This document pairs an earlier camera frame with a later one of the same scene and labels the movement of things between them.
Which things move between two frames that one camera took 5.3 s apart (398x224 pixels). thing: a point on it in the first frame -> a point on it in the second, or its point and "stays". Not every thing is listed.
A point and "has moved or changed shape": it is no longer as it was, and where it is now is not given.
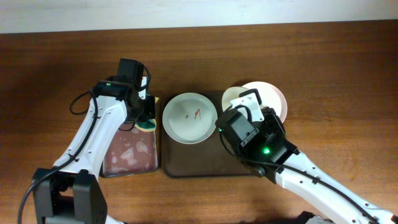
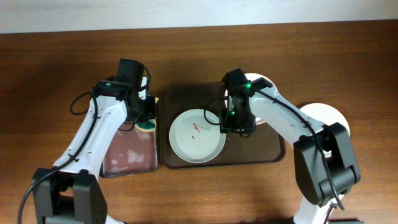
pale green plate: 189,117 -> 196,137
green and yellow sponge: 148,126 stays
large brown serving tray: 212,158 -> 255,148
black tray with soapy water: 131,152 stays
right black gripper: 270,117 -> 225,122
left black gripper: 151,114 stays
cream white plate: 230,94 has moved or changed shape
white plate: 269,96 has moved or changed shape
